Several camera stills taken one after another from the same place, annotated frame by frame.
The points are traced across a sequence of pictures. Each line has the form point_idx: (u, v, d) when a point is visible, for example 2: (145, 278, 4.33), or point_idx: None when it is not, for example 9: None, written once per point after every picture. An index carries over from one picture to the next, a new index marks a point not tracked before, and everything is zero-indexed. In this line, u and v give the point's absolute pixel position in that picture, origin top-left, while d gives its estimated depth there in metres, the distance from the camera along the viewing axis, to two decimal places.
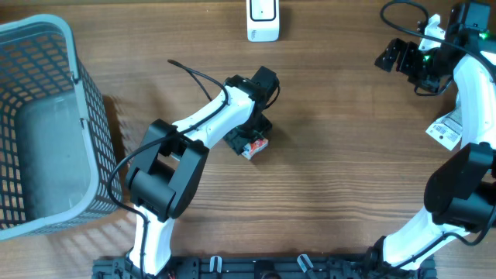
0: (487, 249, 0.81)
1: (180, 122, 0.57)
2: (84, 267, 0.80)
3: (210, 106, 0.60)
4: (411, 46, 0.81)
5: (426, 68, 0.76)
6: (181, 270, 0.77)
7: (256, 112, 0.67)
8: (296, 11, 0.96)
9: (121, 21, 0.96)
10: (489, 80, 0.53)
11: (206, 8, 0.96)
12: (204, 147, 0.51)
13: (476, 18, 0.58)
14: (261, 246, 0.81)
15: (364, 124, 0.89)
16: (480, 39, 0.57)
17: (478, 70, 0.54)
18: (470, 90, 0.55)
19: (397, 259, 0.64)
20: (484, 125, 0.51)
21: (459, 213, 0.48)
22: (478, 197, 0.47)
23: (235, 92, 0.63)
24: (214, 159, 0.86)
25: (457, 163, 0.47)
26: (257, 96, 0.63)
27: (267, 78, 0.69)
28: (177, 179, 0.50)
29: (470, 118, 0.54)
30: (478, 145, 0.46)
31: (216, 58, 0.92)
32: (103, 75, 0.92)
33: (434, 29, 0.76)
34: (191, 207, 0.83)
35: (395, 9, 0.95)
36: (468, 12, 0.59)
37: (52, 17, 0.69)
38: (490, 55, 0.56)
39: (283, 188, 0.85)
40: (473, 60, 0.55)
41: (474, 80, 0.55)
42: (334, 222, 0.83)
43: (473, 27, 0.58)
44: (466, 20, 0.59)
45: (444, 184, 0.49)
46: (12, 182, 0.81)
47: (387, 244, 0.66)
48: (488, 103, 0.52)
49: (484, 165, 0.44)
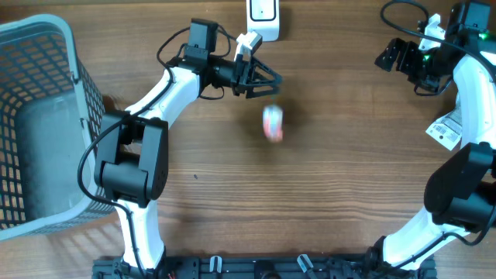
0: (487, 249, 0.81)
1: (132, 107, 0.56)
2: (84, 267, 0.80)
3: (157, 87, 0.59)
4: (411, 45, 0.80)
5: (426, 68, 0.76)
6: (181, 270, 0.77)
7: (204, 86, 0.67)
8: (296, 11, 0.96)
9: (121, 21, 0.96)
10: (489, 80, 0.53)
11: (206, 8, 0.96)
12: (162, 122, 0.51)
13: (477, 17, 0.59)
14: (261, 246, 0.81)
15: (364, 124, 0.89)
16: (480, 39, 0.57)
17: (478, 71, 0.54)
18: (470, 89, 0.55)
19: (396, 259, 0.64)
20: (484, 125, 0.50)
21: (459, 214, 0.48)
22: (479, 198, 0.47)
23: (177, 70, 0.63)
24: (213, 159, 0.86)
25: (456, 163, 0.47)
26: (200, 69, 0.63)
27: (203, 38, 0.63)
28: (146, 159, 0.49)
29: (470, 119, 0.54)
30: (477, 145, 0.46)
31: None
32: (103, 75, 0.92)
33: (434, 28, 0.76)
34: (191, 208, 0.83)
35: (395, 8, 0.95)
36: (469, 12, 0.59)
37: (53, 17, 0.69)
38: (490, 55, 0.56)
39: (283, 188, 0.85)
40: (473, 60, 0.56)
41: (474, 80, 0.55)
42: (334, 222, 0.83)
43: (474, 27, 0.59)
44: (466, 20, 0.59)
45: (444, 184, 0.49)
46: (12, 182, 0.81)
47: (387, 244, 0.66)
48: (489, 103, 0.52)
49: (483, 165, 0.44)
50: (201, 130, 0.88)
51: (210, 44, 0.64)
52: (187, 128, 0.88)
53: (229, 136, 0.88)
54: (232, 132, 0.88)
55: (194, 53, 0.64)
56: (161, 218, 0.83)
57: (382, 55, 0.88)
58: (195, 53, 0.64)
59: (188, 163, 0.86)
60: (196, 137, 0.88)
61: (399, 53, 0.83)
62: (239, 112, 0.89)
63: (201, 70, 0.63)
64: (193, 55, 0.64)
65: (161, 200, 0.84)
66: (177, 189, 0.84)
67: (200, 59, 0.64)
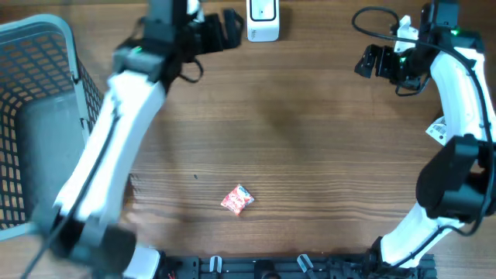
0: (487, 249, 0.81)
1: (64, 191, 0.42)
2: None
3: (98, 136, 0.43)
4: (387, 49, 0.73)
5: (404, 70, 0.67)
6: (181, 270, 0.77)
7: (170, 80, 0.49)
8: (296, 11, 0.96)
9: (121, 20, 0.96)
10: (466, 74, 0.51)
11: (206, 8, 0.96)
12: (98, 219, 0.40)
13: (447, 15, 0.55)
14: (261, 246, 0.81)
15: (364, 124, 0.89)
16: (452, 36, 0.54)
17: (456, 65, 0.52)
18: (448, 85, 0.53)
19: (396, 258, 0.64)
20: (466, 117, 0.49)
21: (453, 206, 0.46)
22: (471, 187, 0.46)
23: (124, 91, 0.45)
24: (214, 159, 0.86)
25: (446, 156, 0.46)
26: (161, 61, 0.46)
27: (168, 8, 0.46)
28: (91, 265, 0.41)
29: (452, 115, 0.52)
30: (463, 137, 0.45)
31: (216, 60, 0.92)
32: (103, 75, 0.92)
33: (407, 29, 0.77)
34: (191, 208, 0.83)
35: (377, 10, 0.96)
36: (438, 11, 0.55)
37: (53, 17, 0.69)
38: (464, 50, 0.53)
39: (283, 188, 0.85)
40: (449, 56, 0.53)
41: (451, 74, 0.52)
42: (334, 222, 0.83)
43: (446, 25, 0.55)
44: (437, 18, 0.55)
45: (435, 178, 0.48)
46: (12, 182, 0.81)
47: (387, 245, 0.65)
48: (468, 95, 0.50)
49: (472, 156, 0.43)
50: (201, 130, 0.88)
51: (179, 17, 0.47)
52: (187, 128, 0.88)
53: (229, 136, 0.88)
54: (232, 132, 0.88)
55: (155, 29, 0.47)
56: (161, 218, 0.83)
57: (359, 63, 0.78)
58: (157, 29, 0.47)
59: (188, 163, 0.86)
60: (197, 137, 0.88)
61: (376, 57, 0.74)
62: (239, 112, 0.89)
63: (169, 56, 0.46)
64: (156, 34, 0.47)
65: (161, 200, 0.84)
66: (177, 189, 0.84)
67: (167, 41, 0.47)
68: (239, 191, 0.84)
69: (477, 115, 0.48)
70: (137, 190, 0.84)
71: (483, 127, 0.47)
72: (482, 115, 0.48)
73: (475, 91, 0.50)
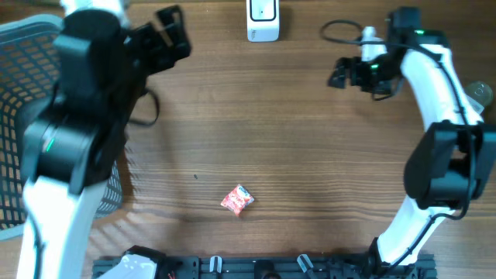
0: (487, 249, 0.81)
1: None
2: (84, 267, 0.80)
3: (26, 265, 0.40)
4: (356, 60, 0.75)
5: (379, 75, 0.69)
6: (181, 270, 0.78)
7: (108, 163, 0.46)
8: (297, 11, 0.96)
9: None
10: (435, 66, 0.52)
11: (206, 8, 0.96)
12: None
13: (411, 19, 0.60)
14: (261, 246, 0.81)
15: (364, 124, 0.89)
16: (418, 34, 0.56)
17: (425, 60, 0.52)
18: (421, 82, 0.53)
19: (393, 257, 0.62)
20: (441, 106, 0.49)
21: (441, 194, 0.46)
22: (456, 173, 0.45)
23: (46, 205, 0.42)
24: (214, 159, 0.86)
25: (427, 143, 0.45)
26: (88, 153, 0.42)
27: (85, 70, 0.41)
28: None
29: (427, 108, 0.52)
30: (441, 124, 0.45)
31: (216, 59, 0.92)
32: None
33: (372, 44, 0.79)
34: (191, 208, 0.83)
35: (377, 10, 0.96)
36: (403, 16, 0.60)
37: (53, 18, 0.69)
38: (431, 46, 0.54)
39: (283, 188, 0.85)
40: (418, 53, 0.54)
41: (421, 70, 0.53)
42: (334, 222, 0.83)
43: (411, 26, 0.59)
44: (402, 23, 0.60)
45: (420, 167, 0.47)
46: (12, 182, 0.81)
47: (384, 245, 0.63)
48: (440, 86, 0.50)
49: (451, 140, 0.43)
50: (201, 130, 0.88)
51: (101, 74, 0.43)
52: (187, 128, 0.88)
53: (229, 136, 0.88)
54: (232, 132, 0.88)
55: (79, 91, 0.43)
56: (161, 218, 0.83)
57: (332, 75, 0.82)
58: (80, 94, 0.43)
59: (188, 163, 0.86)
60: (197, 137, 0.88)
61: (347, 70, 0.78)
62: (239, 112, 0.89)
63: (99, 134, 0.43)
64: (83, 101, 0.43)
65: (161, 200, 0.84)
66: (177, 190, 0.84)
67: (93, 111, 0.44)
68: (239, 191, 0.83)
69: (450, 102, 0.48)
70: (137, 191, 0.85)
71: (459, 111, 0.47)
72: (456, 100, 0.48)
73: (446, 81, 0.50)
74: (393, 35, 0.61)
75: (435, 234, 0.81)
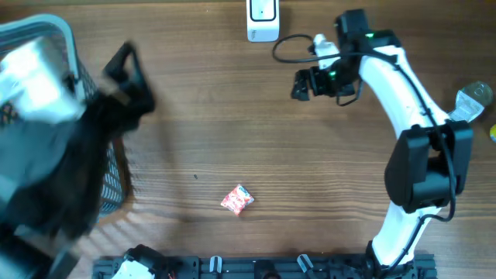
0: (487, 249, 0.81)
1: None
2: (84, 267, 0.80)
3: None
4: (315, 69, 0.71)
5: (338, 80, 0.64)
6: (181, 270, 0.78)
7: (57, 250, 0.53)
8: (296, 11, 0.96)
9: (121, 21, 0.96)
10: (393, 69, 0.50)
11: (206, 8, 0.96)
12: None
13: (359, 25, 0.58)
14: (261, 246, 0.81)
15: (364, 124, 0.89)
16: (370, 38, 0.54)
17: (381, 64, 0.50)
18: (381, 89, 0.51)
19: (391, 258, 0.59)
20: (406, 110, 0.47)
21: (425, 197, 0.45)
22: (435, 174, 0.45)
23: None
24: (214, 159, 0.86)
25: (401, 152, 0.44)
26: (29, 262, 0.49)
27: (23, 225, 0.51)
28: None
29: (394, 114, 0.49)
30: (411, 130, 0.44)
31: (216, 60, 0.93)
32: None
33: (325, 47, 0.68)
34: (191, 208, 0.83)
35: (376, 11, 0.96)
36: (351, 21, 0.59)
37: (50, 16, 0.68)
38: (384, 49, 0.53)
39: (283, 188, 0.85)
40: (373, 58, 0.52)
41: (380, 76, 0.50)
42: (334, 222, 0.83)
43: (360, 30, 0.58)
44: (350, 29, 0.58)
45: (398, 176, 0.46)
46: None
47: (378, 248, 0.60)
48: (401, 91, 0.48)
49: (425, 146, 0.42)
50: (201, 130, 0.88)
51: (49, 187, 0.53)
52: (187, 128, 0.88)
53: (229, 136, 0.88)
54: (232, 132, 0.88)
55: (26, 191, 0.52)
56: (161, 218, 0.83)
57: (294, 88, 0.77)
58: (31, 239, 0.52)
59: (188, 163, 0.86)
60: (197, 137, 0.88)
61: (308, 81, 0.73)
62: (239, 112, 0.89)
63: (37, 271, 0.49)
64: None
65: (161, 200, 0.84)
66: (177, 189, 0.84)
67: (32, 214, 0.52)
68: (239, 191, 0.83)
69: (415, 105, 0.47)
70: (137, 191, 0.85)
71: (425, 114, 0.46)
72: (420, 103, 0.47)
73: (407, 84, 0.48)
74: (344, 41, 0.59)
75: (435, 234, 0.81)
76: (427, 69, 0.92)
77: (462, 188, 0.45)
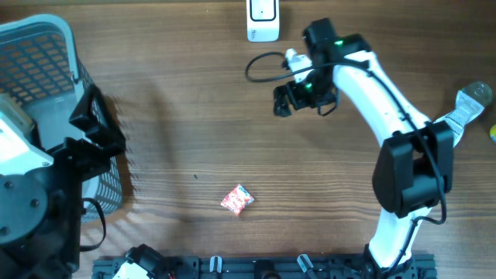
0: (487, 249, 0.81)
1: None
2: (84, 267, 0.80)
3: None
4: (290, 83, 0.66)
5: (316, 91, 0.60)
6: (181, 270, 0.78)
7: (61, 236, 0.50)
8: (297, 11, 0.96)
9: (121, 21, 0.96)
10: (367, 75, 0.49)
11: (206, 8, 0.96)
12: None
13: (326, 32, 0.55)
14: (261, 246, 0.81)
15: (364, 124, 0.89)
16: (339, 46, 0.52)
17: (354, 72, 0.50)
18: (357, 96, 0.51)
19: (391, 260, 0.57)
20: (385, 117, 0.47)
21: (416, 201, 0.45)
22: (423, 177, 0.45)
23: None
24: (214, 159, 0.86)
25: (385, 161, 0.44)
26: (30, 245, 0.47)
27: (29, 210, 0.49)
28: None
29: (372, 120, 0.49)
30: (393, 137, 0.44)
31: (216, 60, 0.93)
32: (103, 75, 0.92)
33: (297, 60, 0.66)
34: (191, 208, 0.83)
35: (376, 11, 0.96)
36: (317, 31, 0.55)
37: (51, 17, 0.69)
38: (356, 55, 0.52)
39: (283, 188, 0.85)
40: (344, 67, 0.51)
41: (353, 82, 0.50)
42: (334, 223, 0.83)
43: (329, 38, 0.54)
44: (318, 37, 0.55)
45: (385, 183, 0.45)
46: None
47: (375, 250, 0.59)
48: (378, 98, 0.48)
49: (409, 153, 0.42)
50: (201, 130, 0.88)
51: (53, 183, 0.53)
52: (187, 128, 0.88)
53: (229, 136, 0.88)
54: (232, 132, 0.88)
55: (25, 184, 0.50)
56: (161, 218, 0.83)
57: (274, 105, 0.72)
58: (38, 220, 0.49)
59: (188, 163, 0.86)
60: (197, 137, 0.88)
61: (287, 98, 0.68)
62: (239, 112, 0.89)
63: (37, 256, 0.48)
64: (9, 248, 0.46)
65: (161, 200, 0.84)
66: (177, 190, 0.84)
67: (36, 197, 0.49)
68: (239, 191, 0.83)
69: (394, 111, 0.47)
70: (137, 191, 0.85)
71: (405, 119, 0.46)
72: (398, 108, 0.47)
73: (383, 90, 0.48)
74: (313, 52, 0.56)
75: (435, 234, 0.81)
76: (427, 69, 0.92)
77: (449, 187, 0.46)
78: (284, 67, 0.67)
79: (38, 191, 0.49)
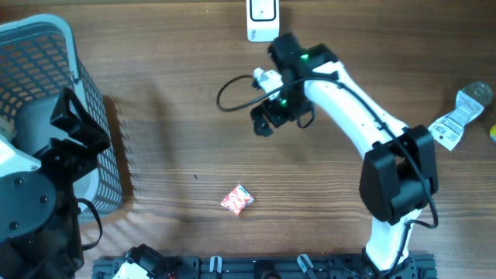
0: (487, 248, 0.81)
1: None
2: (84, 267, 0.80)
3: None
4: (266, 102, 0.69)
5: (291, 105, 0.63)
6: (181, 270, 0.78)
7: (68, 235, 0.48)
8: (297, 11, 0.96)
9: (121, 20, 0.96)
10: (338, 87, 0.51)
11: (206, 8, 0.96)
12: None
13: (291, 47, 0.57)
14: (261, 246, 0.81)
15: None
16: (304, 60, 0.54)
17: (325, 85, 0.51)
18: (332, 108, 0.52)
19: (390, 261, 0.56)
20: (362, 129, 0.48)
21: (404, 206, 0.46)
22: (408, 182, 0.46)
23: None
24: (214, 159, 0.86)
25: (369, 172, 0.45)
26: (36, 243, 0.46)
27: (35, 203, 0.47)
28: None
29: (349, 132, 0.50)
30: (374, 148, 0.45)
31: (216, 60, 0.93)
32: (103, 75, 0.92)
33: (266, 78, 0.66)
34: (191, 208, 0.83)
35: (375, 11, 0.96)
36: (283, 46, 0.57)
37: (52, 17, 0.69)
38: (322, 67, 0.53)
39: (283, 188, 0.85)
40: (314, 81, 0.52)
41: (325, 96, 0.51)
42: (334, 223, 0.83)
43: (294, 53, 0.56)
44: (284, 53, 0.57)
45: (373, 193, 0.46)
46: None
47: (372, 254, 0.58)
48: (353, 109, 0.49)
49: (391, 163, 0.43)
50: (201, 130, 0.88)
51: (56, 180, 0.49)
52: (187, 128, 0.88)
53: (229, 136, 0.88)
54: (232, 132, 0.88)
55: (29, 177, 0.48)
56: (161, 218, 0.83)
57: (253, 126, 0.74)
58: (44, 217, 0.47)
59: (188, 163, 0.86)
60: (197, 138, 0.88)
61: (266, 116, 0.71)
62: (239, 112, 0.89)
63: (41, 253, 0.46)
64: (17, 243, 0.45)
65: (161, 200, 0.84)
66: (177, 190, 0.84)
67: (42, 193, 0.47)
68: (239, 191, 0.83)
69: (370, 122, 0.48)
70: (137, 191, 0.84)
71: (382, 128, 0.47)
72: (374, 118, 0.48)
73: (356, 101, 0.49)
74: (281, 67, 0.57)
75: (435, 234, 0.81)
76: (427, 70, 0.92)
77: (435, 187, 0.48)
78: (256, 86, 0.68)
79: (47, 187, 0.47)
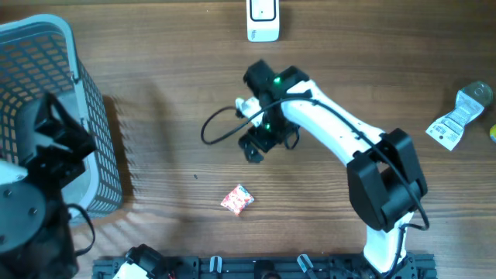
0: (487, 248, 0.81)
1: None
2: (84, 267, 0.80)
3: None
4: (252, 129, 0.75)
5: (273, 129, 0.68)
6: (181, 270, 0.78)
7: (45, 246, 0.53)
8: (297, 11, 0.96)
9: (121, 20, 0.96)
10: (313, 104, 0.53)
11: (206, 8, 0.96)
12: None
13: (264, 74, 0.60)
14: (261, 246, 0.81)
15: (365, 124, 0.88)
16: (278, 83, 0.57)
17: (300, 104, 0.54)
18: (309, 125, 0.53)
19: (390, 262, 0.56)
20: (341, 139, 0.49)
21: (396, 213, 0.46)
22: (396, 188, 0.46)
23: None
24: (214, 159, 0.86)
25: (355, 183, 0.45)
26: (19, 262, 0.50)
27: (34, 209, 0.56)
28: None
29: (330, 146, 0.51)
30: (356, 159, 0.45)
31: (216, 60, 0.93)
32: (103, 75, 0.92)
33: (247, 107, 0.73)
34: (192, 208, 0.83)
35: (376, 11, 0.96)
36: (256, 74, 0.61)
37: (52, 17, 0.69)
38: (296, 89, 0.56)
39: (283, 188, 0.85)
40: (289, 101, 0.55)
41: (302, 115, 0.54)
42: (334, 223, 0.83)
43: (268, 77, 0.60)
44: (258, 80, 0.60)
45: (363, 203, 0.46)
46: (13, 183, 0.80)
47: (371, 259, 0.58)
48: (328, 123, 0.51)
49: (373, 170, 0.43)
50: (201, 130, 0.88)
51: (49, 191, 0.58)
52: (187, 128, 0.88)
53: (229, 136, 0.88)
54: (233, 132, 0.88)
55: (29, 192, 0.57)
56: (161, 218, 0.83)
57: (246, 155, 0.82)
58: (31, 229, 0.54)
59: (188, 163, 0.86)
60: (197, 138, 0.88)
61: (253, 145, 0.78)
62: None
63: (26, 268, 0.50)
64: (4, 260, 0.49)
65: (161, 200, 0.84)
66: (177, 189, 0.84)
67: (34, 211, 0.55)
68: (239, 191, 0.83)
69: (347, 132, 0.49)
70: (137, 191, 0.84)
71: (360, 137, 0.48)
72: (351, 129, 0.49)
73: (332, 115, 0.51)
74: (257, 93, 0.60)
75: (435, 234, 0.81)
76: (427, 70, 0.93)
77: (423, 190, 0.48)
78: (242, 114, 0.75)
79: (36, 201, 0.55)
